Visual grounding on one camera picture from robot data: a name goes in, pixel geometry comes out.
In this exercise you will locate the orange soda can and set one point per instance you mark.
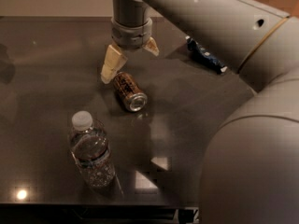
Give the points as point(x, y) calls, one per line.
point(133, 98)

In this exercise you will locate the clear plastic water bottle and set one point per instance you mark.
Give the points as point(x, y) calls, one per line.
point(90, 149)

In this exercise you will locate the blue chip bag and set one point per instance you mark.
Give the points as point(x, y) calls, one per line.
point(204, 57)

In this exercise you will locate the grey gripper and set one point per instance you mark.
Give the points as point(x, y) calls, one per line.
point(131, 36)

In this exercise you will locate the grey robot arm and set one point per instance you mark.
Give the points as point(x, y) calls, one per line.
point(241, 142)

